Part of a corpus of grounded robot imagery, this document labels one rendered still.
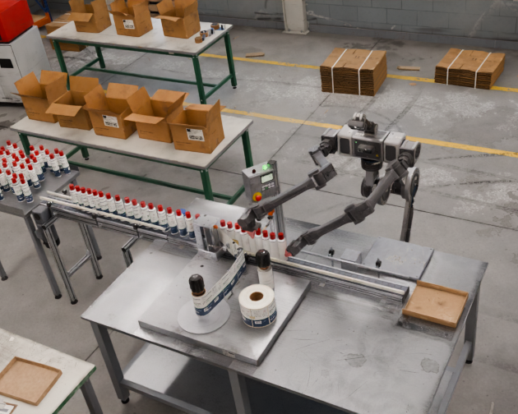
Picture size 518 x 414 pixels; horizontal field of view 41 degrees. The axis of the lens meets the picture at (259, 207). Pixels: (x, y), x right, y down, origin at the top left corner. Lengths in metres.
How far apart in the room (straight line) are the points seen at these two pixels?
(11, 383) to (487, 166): 4.53
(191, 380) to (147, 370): 0.33
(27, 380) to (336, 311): 1.77
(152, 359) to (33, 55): 5.26
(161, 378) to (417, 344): 1.74
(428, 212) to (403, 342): 2.44
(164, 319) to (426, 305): 1.49
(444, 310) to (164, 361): 1.89
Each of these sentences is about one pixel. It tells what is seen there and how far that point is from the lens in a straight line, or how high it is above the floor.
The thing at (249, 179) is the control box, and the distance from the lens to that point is 4.05.
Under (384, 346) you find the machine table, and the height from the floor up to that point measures 0.83.
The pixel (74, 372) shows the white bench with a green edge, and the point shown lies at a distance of 4.11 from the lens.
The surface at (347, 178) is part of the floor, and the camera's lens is 6.59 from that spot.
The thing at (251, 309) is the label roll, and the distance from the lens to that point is 3.83.
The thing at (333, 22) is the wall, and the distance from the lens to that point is 9.70.
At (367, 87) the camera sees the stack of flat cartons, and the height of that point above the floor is 0.10.
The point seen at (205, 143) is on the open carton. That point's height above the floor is 0.88.
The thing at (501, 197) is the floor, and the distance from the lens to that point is 6.36.
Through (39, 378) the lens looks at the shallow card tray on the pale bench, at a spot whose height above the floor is 0.80.
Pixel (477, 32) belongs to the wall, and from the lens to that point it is 9.11.
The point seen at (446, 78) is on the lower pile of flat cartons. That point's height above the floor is 0.07.
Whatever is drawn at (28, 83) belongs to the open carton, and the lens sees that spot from 7.00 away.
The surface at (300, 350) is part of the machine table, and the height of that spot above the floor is 0.83.
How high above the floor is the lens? 3.66
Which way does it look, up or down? 35 degrees down
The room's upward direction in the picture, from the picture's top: 9 degrees counter-clockwise
